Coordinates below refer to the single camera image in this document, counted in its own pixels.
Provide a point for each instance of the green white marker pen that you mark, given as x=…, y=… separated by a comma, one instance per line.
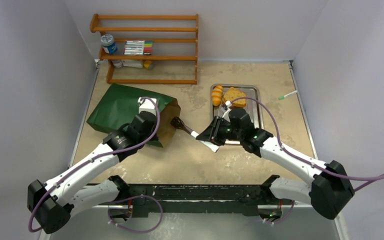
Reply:
x=287, y=95

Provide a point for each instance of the seeded fake bread slice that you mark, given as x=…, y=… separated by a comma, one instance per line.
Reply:
x=233, y=94

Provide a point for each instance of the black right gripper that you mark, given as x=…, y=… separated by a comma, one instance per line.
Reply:
x=216, y=130

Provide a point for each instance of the orange wooden shelf rack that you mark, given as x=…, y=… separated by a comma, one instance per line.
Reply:
x=95, y=26

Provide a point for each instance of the pack of coloured markers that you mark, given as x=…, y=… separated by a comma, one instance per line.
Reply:
x=138, y=47

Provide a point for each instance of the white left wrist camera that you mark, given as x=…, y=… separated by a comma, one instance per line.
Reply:
x=147, y=105

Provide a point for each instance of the brown fake bread slice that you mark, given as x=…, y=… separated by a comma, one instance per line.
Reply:
x=225, y=99

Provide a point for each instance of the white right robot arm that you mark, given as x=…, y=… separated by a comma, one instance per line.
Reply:
x=320, y=184

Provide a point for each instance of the small grey jar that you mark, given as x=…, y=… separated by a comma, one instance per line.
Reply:
x=117, y=63

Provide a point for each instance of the orange fake bread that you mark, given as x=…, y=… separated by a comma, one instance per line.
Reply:
x=216, y=95

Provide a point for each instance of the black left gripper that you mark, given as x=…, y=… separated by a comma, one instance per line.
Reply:
x=155, y=137

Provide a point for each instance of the silver metal tongs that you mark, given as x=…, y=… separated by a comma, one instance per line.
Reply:
x=177, y=123

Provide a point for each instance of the green brown paper bag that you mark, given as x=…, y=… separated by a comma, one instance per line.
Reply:
x=119, y=105

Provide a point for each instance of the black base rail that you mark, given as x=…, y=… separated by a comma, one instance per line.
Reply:
x=246, y=199

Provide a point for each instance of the blue white jar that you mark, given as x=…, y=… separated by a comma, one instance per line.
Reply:
x=108, y=44

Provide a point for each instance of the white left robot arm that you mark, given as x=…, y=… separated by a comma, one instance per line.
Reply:
x=54, y=202

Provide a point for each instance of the silver metal tray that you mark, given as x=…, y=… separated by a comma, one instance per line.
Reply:
x=252, y=108

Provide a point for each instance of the white small box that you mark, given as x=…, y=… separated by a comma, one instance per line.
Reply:
x=132, y=63

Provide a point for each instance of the yellow small bottle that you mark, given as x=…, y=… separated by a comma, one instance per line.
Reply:
x=148, y=64

